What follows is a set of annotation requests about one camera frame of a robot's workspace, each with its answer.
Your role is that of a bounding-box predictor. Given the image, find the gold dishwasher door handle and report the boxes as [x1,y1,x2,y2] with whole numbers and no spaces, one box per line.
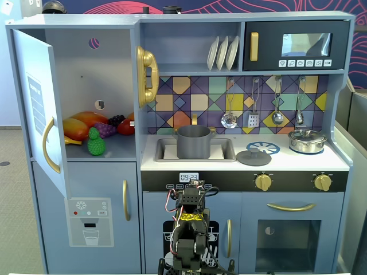
[226,219,233,259]

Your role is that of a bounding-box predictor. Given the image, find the red white servo wire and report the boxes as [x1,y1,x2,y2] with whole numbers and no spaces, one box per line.
[166,188,179,213]

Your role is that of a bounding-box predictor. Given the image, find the gold microwave handle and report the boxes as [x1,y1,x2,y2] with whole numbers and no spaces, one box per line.
[249,32,260,62]

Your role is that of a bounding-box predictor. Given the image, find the curved gold door handle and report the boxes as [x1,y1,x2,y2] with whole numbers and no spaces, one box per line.
[42,116,62,175]

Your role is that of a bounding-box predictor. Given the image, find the gold fridge door handle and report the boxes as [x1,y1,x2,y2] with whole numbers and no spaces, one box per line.
[122,179,131,222]

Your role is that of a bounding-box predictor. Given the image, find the gray plastic pot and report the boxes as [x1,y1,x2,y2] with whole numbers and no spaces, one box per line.
[171,124,217,160]

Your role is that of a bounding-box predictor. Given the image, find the gold stove knob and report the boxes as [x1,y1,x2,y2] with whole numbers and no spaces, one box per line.
[254,174,274,193]
[313,174,334,193]

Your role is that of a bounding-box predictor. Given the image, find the blue cabinet door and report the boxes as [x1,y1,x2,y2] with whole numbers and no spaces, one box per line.
[11,28,71,200]

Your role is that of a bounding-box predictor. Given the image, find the dark toy grapes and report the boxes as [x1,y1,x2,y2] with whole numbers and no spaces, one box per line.
[107,114,127,128]

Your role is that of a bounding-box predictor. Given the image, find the black cable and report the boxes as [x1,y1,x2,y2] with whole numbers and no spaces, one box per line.
[197,232,229,275]

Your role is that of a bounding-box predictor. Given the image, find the gray pot lid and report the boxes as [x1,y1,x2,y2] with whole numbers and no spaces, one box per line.
[235,142,272,167]

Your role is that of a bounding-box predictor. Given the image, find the green toy pineapple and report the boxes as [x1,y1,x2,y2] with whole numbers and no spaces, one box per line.
[86,126,107,157]

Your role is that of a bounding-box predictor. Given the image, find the white toy plate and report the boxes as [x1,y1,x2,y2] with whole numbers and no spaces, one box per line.
[206,36,220,72]
[225,34,240,71]
[216,35,230,72]

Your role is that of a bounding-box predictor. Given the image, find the steel skimmer spoon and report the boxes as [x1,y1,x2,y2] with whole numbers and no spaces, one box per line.
[220,77,239,129]

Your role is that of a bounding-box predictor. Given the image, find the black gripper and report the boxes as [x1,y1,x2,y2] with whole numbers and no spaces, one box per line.
[185,184,208,197]

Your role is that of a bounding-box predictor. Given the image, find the yellow toy banana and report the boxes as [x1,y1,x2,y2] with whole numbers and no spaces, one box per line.
[63,135,84,146]

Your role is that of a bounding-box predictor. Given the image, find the gold toy telephone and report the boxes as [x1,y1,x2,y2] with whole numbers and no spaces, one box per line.
[135,45,160,109]

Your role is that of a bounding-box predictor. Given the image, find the small yellow red mango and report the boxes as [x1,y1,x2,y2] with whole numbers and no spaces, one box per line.
[62,117,91,142]

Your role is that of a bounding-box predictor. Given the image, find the black helmet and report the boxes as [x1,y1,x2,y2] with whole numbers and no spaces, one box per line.
[41,0,68,14]

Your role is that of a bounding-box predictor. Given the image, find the blue toy kitchen unit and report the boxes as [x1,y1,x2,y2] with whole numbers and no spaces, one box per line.
[5,10,356,274]

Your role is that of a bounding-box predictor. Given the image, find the large orange red mango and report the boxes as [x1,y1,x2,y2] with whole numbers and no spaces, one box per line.
[69,111,110,130]

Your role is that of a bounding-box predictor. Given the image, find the gray toy sink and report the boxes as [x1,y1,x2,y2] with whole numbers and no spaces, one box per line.
[154,137,237,163]

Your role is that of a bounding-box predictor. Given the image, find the steel ladle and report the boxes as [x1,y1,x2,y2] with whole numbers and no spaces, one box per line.
[271,76,285,125]

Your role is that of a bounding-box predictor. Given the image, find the purple toy grapes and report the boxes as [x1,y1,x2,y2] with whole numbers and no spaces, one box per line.
[93,121,118,139]

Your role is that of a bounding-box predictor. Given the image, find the gold oven door handle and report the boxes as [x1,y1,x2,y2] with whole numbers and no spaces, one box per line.
[266,202,317,213]

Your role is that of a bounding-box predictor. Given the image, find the red toy tomato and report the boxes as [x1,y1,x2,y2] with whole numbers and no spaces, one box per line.
[116,117,136,136]

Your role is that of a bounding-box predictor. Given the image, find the black toy microwave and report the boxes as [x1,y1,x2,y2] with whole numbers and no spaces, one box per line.
[242,19,351,72]

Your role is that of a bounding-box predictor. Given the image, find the shiny steel pot lid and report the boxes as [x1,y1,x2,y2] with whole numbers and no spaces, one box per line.
[288,128,327,142]

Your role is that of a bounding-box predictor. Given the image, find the small steel spoon utensil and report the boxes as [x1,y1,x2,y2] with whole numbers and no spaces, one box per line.
[295,76,307,125]

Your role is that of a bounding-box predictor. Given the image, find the steel slotted spatula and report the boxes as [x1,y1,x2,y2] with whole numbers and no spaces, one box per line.
[247,77,263,129]

